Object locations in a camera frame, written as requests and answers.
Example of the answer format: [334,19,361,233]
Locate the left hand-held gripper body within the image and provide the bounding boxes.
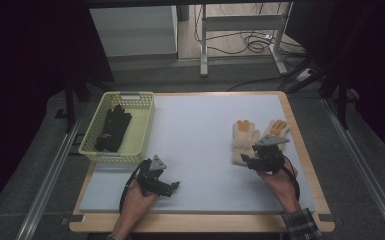
[136,154,168,197]

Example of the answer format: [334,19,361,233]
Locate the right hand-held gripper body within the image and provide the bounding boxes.
[246,134,291,174]

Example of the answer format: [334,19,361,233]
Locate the pale green plastic basket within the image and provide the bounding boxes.
[78,91,156,165]

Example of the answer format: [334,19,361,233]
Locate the black glove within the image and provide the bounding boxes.
[94,104,133,153]

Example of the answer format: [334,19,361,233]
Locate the person's left hand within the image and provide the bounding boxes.
[123,181,158,218]

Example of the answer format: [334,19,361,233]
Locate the person's right hand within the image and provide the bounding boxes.
[258,165,302,215]

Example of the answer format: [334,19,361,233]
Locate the wooden table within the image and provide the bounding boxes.
[69,90,336,233]

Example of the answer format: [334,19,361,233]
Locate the white foam mat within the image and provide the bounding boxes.
[78,94,316,214]

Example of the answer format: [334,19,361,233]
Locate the white power strip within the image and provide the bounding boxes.
[295,67,313,83]

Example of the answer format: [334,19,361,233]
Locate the black stand legs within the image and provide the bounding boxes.
[54,78,114,134]
[286,56,352,131]

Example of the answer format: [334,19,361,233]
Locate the white cabinet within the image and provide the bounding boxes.
[89,4,179,59]

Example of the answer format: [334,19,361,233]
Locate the dark curtain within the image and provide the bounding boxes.
[0,0,115,216]
[285,0,385,164]

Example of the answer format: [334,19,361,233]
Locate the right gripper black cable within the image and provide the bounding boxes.
[279,154,302,203]

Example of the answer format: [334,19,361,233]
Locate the long black floor cable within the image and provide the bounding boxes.
[226,74,289,93]

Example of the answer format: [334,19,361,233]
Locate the aluminium floor rail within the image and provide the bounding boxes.
[14,99,88,240]
[321,98,385,234]

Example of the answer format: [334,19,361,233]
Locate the tangle of black floor cables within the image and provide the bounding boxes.
[193,3,306,58]

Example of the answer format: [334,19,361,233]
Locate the white metal desk frame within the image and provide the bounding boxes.
[198,1,294,78]

